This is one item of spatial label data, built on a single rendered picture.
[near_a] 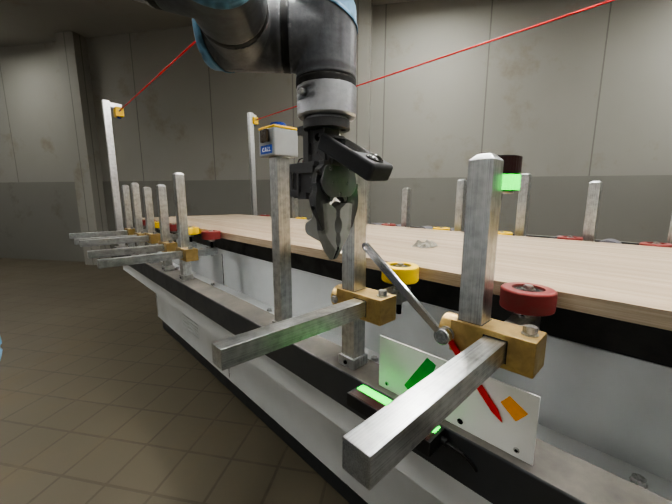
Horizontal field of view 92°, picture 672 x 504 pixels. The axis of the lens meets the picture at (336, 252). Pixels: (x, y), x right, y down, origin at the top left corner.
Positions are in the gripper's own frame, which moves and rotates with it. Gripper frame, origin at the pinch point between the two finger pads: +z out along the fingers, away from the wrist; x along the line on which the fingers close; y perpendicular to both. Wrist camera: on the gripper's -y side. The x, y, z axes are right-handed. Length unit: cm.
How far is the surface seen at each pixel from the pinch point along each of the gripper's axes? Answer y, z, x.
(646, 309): -35.3, 7.0, -26.9
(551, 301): -25.1, 7.0, -21.3
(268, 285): 73, 26, -32
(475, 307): -18.1, 7.1, -10.6
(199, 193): 452, -14, -152
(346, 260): 8.0, 4.0, -10.6
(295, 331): 2.1, 12.0, 6.7
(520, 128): 103, -89, -400
